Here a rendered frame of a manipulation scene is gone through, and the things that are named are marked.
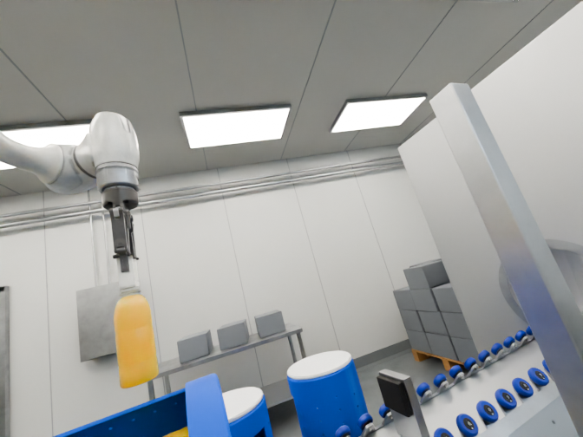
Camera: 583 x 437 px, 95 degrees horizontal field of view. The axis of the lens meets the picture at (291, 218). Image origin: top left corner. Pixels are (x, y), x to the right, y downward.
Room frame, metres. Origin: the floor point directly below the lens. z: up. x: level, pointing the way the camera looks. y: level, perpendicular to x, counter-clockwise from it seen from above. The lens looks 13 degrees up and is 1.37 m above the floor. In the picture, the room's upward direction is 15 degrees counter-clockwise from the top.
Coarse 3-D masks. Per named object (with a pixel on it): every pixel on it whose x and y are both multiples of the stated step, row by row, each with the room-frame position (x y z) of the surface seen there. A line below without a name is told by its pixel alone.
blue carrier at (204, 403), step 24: (192, 384) 0.59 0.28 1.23; (216, 384) 0.58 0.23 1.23; (144, 408) 0.64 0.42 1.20; (168, 408) 0.68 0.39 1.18; (192, 408) 0.53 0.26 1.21; (216, 408) 0.53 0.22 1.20; (72, 432) 0.58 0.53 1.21; (96, 432) 0.62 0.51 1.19; (120, 432) 0.65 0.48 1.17; (144, 432) 0.67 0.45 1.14; (168, 432) 0.70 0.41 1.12; (192, 432) 0.50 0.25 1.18; (216, 432) 0.51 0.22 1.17
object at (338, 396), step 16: (352, 368) 1.17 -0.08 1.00; (304, 384) 1.11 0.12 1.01; (320, 384) 1.10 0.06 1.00; (336, 384) 1.10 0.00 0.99; (352, 384) 1.14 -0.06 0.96; (304, 400) 1.12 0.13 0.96; (320, 400) 1.10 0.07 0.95; (336, 400) 1.10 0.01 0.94; (352, 400) 1.13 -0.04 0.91; (304, 416) 1.14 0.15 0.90; (320, 416) 1.10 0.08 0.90; (336, 416) 1.10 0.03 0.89; (352, 416) 1.12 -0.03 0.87; (304, 432) 1.15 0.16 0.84; (320, 432) 1.10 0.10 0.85; (352, 432) 1.11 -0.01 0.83
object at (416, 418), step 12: (384, 372) 0.82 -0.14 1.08; (384, 384) 0.80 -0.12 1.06; (396, 384) 0.75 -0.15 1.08; (408, 384) 0.75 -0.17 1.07; (384, 396) 0.82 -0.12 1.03; (396, 396) 0.77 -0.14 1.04; (408, 396) 0.75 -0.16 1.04; (396, 408) 0.78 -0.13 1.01; (408, 408) 0.75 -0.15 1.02; (420, 408) 0.76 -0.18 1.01; (396, 420) 0.82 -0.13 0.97; (408, 420) 0.78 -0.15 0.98; (420, 420) 0.75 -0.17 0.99; (408, 432) 0.79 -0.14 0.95; (420, 432) 0.75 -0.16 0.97
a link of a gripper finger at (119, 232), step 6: (120, 210) 0.54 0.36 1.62; (114, 216) 0.54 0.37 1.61; (120, 216) 0.54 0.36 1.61; (114, 222) 0.54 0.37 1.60; (120, 222) 0.54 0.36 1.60; (114, 228) 0.54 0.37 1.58; (120, 228) 0.55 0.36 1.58; (114, 234) 0.54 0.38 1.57; (120, 234) 0.55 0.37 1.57; (126, 234) 0.56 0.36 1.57; (114, 240) 0.54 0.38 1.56; (120, 240) 0.55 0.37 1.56; (126, 240) 0.55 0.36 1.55; (114, 246) 0.54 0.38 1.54; (126, 246) 0.55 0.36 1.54
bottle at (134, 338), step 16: (128, 304) 0.57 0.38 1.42; (144, 304) 0.59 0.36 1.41; (128, 320) 0.56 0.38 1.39; (144, 320) 0.58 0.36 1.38; (128, 336) 0.56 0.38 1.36; (144, 336) 0.58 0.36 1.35; (128, 352) 0.56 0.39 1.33; (144, 352) 0.58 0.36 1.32; (128, 368) 0.56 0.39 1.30; (144, 368) 0.57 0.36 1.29; (128, 384) 0.56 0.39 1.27
